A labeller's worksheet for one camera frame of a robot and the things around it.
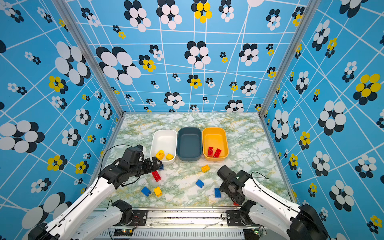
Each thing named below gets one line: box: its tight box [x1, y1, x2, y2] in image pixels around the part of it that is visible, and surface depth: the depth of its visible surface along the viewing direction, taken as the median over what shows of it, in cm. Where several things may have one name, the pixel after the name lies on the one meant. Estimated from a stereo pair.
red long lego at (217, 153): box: [213, 148, 222, 158], surface depth 96 cm
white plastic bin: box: [149, 129, 178, 164], surface depth 103 cm
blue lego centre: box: [195, 179, 205, 189], surface depth 86 cm
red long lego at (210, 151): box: [207, 146, 214, 156], surface depth 98 cm
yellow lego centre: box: [201, 164, 211, 173], surface depth 91 cm
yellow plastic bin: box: [202, 127, 229, 162], surface depth 99 cm
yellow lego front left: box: [154, 186, 163, 198], surface depth 82 cm
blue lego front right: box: [214, 187, 222, 198], surface depth 82 cm
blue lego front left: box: [141, 186, 152, 197], surface depth 82 cm
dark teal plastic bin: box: [176, 127, 203, 162], surface depth 103 cm
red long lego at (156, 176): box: [151, 170, 162, 182], surface depth 87 cm
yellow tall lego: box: [165, 153, 174, 161], surface depth 96 cm
